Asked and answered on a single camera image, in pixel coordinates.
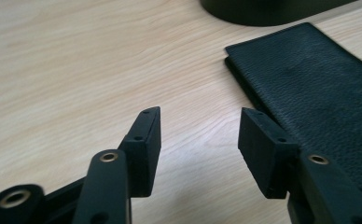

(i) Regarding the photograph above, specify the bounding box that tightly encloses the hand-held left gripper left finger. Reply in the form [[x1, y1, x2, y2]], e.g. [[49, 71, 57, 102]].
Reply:
[[72, 105, 162, 224]]

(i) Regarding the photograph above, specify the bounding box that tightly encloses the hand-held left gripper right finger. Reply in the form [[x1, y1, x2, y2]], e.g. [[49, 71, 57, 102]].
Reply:
[[237, 106, 362, 224]]

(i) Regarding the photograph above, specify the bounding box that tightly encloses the black leather wallet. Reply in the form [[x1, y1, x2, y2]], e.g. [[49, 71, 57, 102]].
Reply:
[[224, 21, 362, 200]]

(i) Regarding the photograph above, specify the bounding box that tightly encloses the dark round stand base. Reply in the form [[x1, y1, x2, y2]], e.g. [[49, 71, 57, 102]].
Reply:
[[199, 0, 359, 27]]

